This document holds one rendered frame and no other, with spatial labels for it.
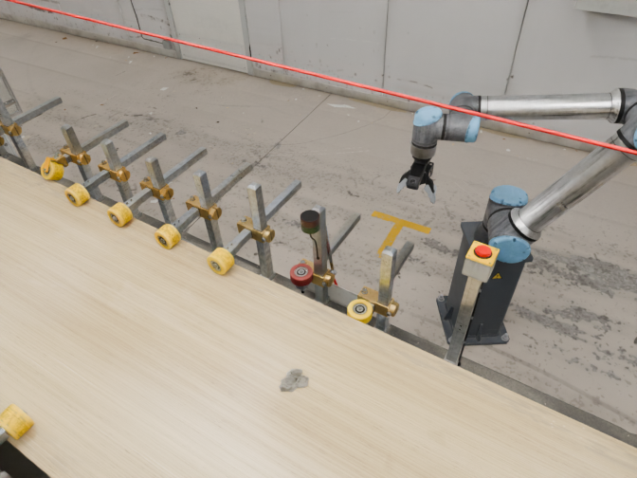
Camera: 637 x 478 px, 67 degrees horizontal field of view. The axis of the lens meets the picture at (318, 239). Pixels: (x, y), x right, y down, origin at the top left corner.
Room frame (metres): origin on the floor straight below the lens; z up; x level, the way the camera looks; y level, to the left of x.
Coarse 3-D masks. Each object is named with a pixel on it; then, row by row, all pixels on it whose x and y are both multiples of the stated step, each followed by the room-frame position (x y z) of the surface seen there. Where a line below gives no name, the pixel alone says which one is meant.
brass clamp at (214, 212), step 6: (198, 198) 1.48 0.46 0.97; (186, 204) 1.46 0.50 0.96; (192, 204) 1.44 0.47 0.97; (198, 204) 1.44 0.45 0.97; (216, 204) 1.44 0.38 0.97; (204, 210) 1.41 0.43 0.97; (210, 210) 1.41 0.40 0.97; (216, 210) 1.41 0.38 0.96; (204, 216) 1.41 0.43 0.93; (210, 216) 1.39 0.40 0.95; (216, 216) 1.40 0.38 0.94
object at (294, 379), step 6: (288, 372) 0.74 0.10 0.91; (294, 372) 0.74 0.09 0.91; (300, 372) 0.74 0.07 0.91; (282, 378) 0.72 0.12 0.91; (288, 378) 0.71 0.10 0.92; (294, 378) 0.72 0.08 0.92; (300, 378) 0.71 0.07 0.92; (306, 378) 0.72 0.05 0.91; (282, 384) 0.70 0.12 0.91; (288, 384) 0.70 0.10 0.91; (294, 384) 0.70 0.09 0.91; (300, 384) 0.70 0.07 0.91; (306, 384) 0.70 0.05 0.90; (282, 390) 0.69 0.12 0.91; (288, 390) 0.69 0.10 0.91; (294, 390) 0.69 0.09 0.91
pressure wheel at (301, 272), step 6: (300, 264) 1.17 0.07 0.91; (294, 270) 1.14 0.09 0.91; (300, 270) 1.13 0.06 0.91; (306, 270) 1.14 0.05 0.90; (312, 270) 1.13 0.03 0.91; (294, 276) 1.11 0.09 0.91; (300, 276) 1.11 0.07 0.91; (306, 276) 1.11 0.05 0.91; (312, 276) 1.12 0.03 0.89; (294, 282) 1.10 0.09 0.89; (300, 282) 1.09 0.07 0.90; (306, 282) 1.10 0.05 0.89
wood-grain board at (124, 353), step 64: (0, 192) 1.67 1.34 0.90; (0, 256) 1.28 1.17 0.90; (64, 256) 1.26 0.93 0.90; (128, 256) 1.25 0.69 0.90; (192, 256) 1.23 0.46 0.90; (0, 320) 0.98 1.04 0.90; (64, 320) 0.97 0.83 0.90; (128, 320) 0.96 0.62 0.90; (192, 320) 0.95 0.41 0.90; (256, 320) 0.94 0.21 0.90; (320, 320) 0.93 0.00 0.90; (0, 384) 0.75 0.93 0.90; (64, 384) 0.74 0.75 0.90; (128, 384) 0.73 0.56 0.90; (192, 384) 0.72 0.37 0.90; (256, 384) 0.71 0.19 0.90; (320, 384) 0.70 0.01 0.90; (384, 384) 0.69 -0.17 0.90; (448, 384) 0.69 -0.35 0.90; (64, 448) 0.55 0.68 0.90; (128, 448) 0.55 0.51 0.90; (192, 448) 0.54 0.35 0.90; (256, 448) 0.53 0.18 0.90; (320, 448) 0.52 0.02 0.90; (384, 448) 0.52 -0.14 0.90; (448, 448) 0.51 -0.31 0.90; (512, 448) 0.50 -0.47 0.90; (576, 448) 0.50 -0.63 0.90
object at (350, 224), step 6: (354, 216) 1.46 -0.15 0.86; (348, 222) 1.42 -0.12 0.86; (354, 222) 1.42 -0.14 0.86; (342, 228) 1.39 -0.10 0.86; (348, 228) 1.39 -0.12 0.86; (336, 234) 1.36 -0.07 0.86; (342, 234) 1.35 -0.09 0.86; (336, 240) 1.33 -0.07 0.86; (342, 240) 1.35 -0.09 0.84; (330, 246) 1.30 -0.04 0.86; (336, 246) 1.30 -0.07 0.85; (300, 288) 1.11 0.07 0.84
